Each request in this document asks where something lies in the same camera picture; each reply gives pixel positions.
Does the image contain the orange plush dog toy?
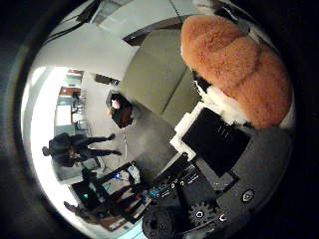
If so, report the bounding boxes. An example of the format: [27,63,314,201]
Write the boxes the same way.
[179,14,296,131]

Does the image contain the olive green table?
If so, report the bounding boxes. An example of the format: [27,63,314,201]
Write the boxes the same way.
[119,28,202,127]

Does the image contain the dark bin with pink item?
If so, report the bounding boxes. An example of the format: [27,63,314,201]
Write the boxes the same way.
[106,92,136,129]

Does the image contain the person in dark clothes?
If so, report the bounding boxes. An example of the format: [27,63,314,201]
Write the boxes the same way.
[41,131,123,168]

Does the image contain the black frame cart with teal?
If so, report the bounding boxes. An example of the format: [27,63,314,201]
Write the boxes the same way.
[70,161,153,224]

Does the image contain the black hanging cables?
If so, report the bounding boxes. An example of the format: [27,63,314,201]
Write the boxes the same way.
[43,0,103,45]

